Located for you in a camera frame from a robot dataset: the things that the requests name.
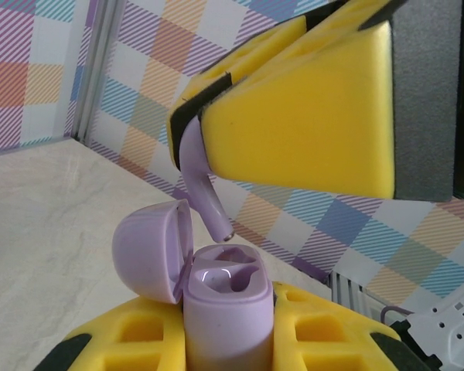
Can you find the aluminium frame post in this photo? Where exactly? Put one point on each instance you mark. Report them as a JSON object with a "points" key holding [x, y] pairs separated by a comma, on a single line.
{"points": [[96, 69]]}

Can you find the aluminium table edge rail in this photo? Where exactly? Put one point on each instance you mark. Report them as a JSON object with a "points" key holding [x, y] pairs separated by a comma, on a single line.
{"points": [[350, 290]]}

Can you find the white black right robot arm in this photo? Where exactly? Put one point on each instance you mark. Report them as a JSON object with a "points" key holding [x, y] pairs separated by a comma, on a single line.
{"points": [[448, 332]]}

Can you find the purple earbud charging case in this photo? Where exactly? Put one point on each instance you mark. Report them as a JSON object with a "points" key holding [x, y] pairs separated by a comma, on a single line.
{"points": [[228, 320]]}

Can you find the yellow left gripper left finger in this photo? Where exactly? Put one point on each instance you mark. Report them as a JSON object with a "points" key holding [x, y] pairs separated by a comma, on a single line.
{"points": [[100, 340]]}

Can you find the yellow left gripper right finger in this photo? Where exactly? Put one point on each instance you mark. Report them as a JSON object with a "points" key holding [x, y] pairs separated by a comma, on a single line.
{"points": [[332, 348]]}

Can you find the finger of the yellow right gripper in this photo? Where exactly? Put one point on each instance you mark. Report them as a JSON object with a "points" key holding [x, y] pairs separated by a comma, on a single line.
{"points": [[301, 127], [267, 50]]}

